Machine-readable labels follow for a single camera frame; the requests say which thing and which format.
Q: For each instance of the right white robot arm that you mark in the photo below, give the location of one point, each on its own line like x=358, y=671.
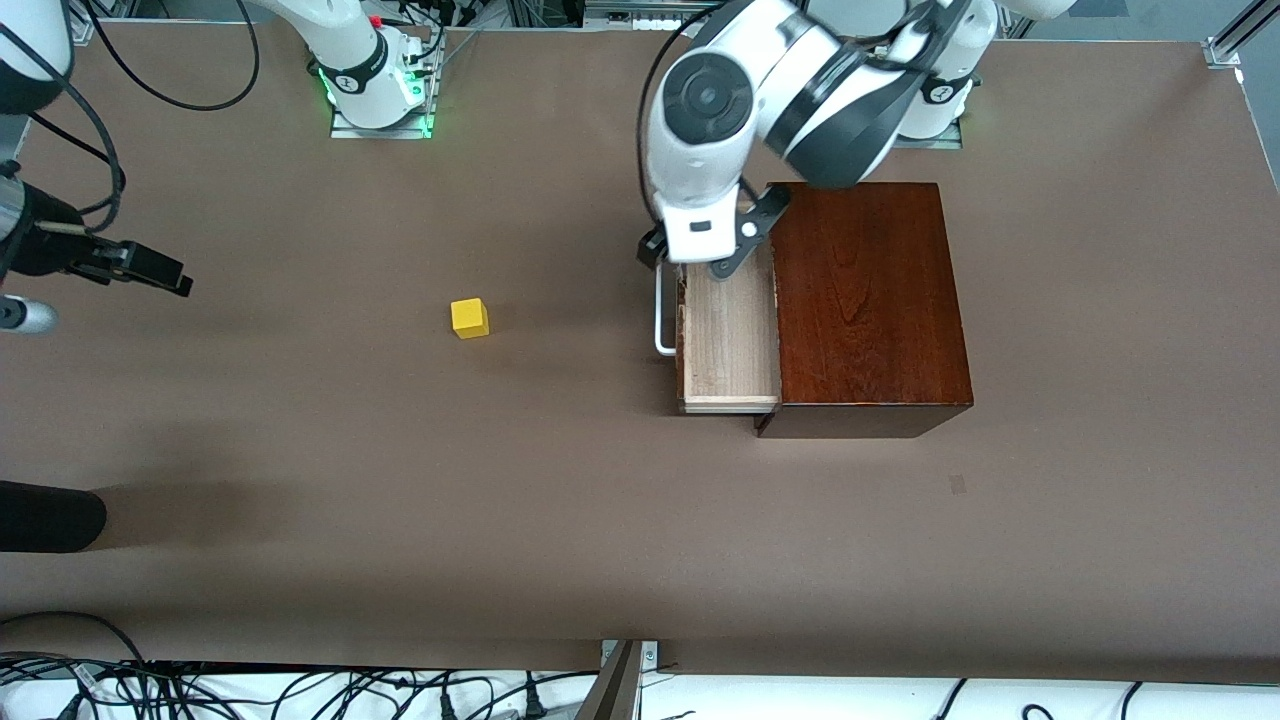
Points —
x=360, y=70

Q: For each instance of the brown table cover sheet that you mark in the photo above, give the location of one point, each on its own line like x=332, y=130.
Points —
x=400, y=400

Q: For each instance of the silver frame corner bracket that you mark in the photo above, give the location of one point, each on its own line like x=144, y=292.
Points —
x=90, y=32

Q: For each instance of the black power plug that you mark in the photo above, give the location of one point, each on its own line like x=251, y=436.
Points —
x=447, y=708
x=535, y=707

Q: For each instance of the aluminium frame profile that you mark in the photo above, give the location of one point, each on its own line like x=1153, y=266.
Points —
x=1222, y=52

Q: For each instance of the small silver corner bracket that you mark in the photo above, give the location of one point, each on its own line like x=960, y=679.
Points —
x=650, y=655

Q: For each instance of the white power strip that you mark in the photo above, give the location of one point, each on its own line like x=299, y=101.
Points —
x=640, y=22

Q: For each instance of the dark wooden drawer cabinet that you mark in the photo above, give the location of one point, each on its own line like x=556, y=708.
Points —
x=870, y=300

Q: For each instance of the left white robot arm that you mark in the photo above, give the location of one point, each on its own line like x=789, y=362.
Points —
x=700, y=100

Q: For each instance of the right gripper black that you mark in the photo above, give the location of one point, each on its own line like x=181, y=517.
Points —
x=45, y=246

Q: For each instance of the yellow cube block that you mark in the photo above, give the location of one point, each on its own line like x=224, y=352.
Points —
x=470, y=318

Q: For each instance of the black ribbed cylinder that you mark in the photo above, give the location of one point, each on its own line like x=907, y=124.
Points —
x=50, y=515

